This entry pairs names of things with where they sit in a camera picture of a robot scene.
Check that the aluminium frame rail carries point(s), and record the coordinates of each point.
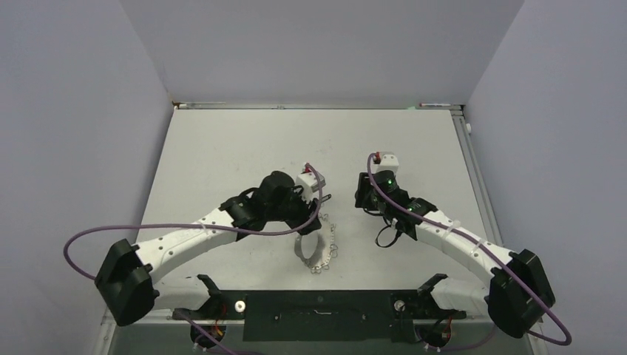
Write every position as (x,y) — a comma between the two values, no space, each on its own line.
(510,309)
(463,131)
(223,105)

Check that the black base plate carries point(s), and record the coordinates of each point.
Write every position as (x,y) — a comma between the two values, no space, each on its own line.
(336,315)

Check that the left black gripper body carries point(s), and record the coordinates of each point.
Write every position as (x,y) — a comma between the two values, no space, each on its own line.
(294,211)

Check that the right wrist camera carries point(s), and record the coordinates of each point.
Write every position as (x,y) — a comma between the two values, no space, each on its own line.
(385,161)

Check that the aluminium frame rail back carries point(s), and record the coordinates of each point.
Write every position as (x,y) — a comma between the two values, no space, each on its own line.
(223,105)

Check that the aluminium frame rail front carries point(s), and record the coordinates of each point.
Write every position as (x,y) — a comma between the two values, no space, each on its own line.
(510,309)

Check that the large silver keyring with keys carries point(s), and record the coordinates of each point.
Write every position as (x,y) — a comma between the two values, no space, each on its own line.
(325,249)

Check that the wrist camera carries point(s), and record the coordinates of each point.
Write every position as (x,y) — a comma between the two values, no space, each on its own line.
(309,183)
(385,161)

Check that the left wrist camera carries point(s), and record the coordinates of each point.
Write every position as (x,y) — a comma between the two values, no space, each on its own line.
(309,183)

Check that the aluminium frame rail right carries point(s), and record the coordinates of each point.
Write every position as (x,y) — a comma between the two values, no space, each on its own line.
(463,131)

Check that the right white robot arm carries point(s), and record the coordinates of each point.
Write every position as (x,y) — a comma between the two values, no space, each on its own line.
(493,265)

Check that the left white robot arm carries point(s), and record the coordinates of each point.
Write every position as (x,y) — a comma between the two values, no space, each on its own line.
(131,279)

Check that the red white marker pen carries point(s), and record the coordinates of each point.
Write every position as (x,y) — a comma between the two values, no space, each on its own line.
(435,105)

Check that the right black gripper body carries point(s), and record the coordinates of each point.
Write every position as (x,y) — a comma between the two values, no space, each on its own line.
(368,198)

